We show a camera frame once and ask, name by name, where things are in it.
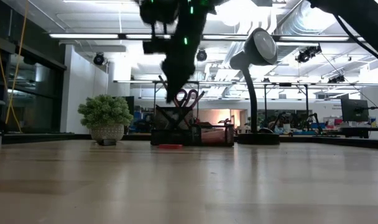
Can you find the round black ceiling fixture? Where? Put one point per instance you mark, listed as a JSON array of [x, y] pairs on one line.
[[99, 58], [201, 55]]

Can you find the black desk lamp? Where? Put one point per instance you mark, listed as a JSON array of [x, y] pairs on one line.
[[257, 138]]

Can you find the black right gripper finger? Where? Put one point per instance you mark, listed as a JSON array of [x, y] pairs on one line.
[[176, 77]]

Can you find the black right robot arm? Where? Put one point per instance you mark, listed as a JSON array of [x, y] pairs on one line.
[[363, 21]]

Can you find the long ceiling light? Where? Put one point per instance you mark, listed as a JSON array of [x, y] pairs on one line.
[[83, 35], [313, 38]]

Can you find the black background rack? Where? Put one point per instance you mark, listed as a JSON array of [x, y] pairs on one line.
[[285, 84]]

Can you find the green artificial potted plant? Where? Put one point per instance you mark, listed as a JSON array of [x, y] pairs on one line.
[[105, 112]]

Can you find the black computer monitor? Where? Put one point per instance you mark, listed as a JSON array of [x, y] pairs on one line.
[[353, 110]]

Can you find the pink sticky notes pad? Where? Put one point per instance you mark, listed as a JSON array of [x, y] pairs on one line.
[[214, 137]]

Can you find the black mesh desk organizer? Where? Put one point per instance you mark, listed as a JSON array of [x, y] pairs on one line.
[[176, 137]]

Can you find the black background desk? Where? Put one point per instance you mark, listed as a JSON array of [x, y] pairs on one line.
[[360, 130]]

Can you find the orange eraser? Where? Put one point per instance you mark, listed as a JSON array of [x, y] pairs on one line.
[[170, 146]]

